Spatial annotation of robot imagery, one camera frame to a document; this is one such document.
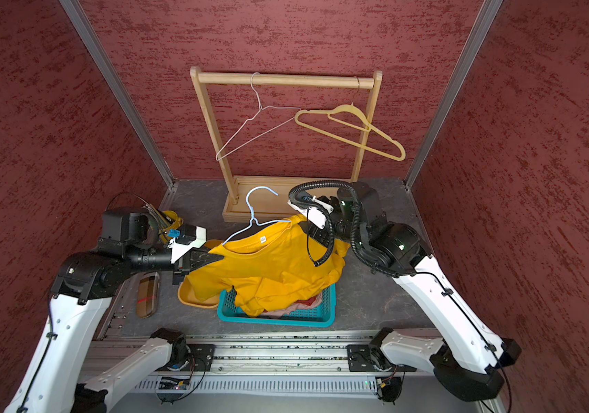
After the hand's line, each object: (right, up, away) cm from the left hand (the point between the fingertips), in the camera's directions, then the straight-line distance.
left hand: (217, 259), depth 58 cm
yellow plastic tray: (-19, -17, +25) cm, 36 cm away
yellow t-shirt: (+11, -5, +9) cm, 15 cm away
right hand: (+21, +10, +4) cm, 23 cm away
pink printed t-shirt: (+13, -22, +22) cm, 34 cm away
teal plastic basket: (+26, -24, +24) cm, 42 cm away
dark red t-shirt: (+22, -18, +21) cm, 35 cm away
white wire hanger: (-11, +30, +33) cm, 46 cm away
